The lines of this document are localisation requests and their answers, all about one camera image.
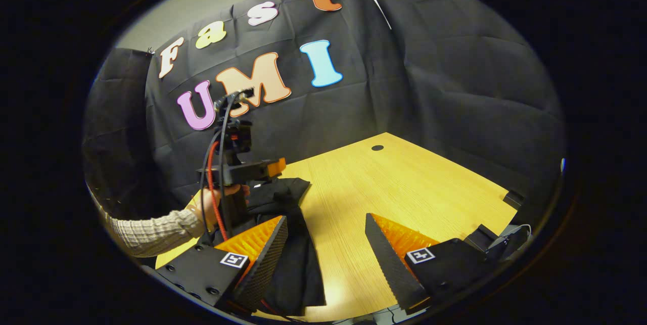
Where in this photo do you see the black garment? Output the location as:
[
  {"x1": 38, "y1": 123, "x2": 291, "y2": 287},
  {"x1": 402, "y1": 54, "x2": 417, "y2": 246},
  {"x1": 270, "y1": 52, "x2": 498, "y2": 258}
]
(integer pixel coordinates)
[{"x1": 200, "y1": 177, "x2": 327, "y2": 316}]

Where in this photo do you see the red gripper cable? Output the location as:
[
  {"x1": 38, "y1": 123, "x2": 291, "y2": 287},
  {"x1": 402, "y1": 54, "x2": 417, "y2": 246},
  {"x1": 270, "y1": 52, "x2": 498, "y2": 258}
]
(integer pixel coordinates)
[{"x1": 206, "y1": 141, "x2": 229, "y2": 243}]

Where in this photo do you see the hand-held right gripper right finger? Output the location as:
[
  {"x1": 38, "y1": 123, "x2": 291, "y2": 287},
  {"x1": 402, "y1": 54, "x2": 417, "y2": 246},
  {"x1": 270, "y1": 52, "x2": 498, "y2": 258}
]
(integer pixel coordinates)
[{"x1": 364, "y1": 212, "x2": 498, "y2": 315}]

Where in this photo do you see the small black clamp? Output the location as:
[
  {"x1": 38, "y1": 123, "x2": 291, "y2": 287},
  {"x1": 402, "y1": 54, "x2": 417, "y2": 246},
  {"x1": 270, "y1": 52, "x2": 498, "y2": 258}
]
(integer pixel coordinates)
[{"x1": 503, "y1": 190, "x2": 526, "y2": 210}]

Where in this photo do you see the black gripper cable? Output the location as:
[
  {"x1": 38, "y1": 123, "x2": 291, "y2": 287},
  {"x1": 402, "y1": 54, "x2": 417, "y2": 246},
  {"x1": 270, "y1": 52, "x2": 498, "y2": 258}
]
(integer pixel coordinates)
[{"x1": 199, "y1": 90, "x2": 253, "y2": 237}]

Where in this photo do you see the black device with white cable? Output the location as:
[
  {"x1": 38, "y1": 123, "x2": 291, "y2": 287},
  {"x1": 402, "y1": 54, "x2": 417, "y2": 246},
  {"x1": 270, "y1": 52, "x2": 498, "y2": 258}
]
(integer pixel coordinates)
[{"x1": 464, "y1": 223, "x2": 532, "y2": 265}]

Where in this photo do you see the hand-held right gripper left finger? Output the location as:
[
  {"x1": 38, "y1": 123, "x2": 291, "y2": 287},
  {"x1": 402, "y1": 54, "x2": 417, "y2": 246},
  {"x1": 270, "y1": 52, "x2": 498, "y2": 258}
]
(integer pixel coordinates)
[{"x1": 156, "y1": 215, "x2": 289, "y2": 314}]

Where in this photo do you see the black backdrop cloth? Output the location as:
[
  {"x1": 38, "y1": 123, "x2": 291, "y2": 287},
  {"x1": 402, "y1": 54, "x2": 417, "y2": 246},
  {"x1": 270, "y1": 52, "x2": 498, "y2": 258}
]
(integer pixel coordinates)
[{"x1": 83, "y1": 0, "x2": 566, "y2": 224}]

